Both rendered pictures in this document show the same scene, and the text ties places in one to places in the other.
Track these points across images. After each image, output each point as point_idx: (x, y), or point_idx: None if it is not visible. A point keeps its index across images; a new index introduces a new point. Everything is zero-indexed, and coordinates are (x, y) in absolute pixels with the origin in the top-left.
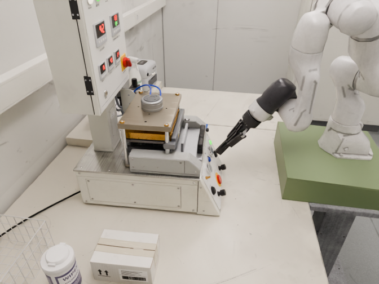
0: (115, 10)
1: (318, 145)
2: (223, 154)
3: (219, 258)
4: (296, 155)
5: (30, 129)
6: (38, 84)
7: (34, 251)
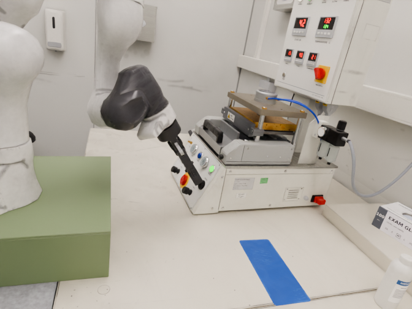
0: (335, 15)
1: (41, 192)
2: (198, 230)
3: (160, 153)
4: (90, 175)
5: (367, 149)
6: (387, 113)
7: None
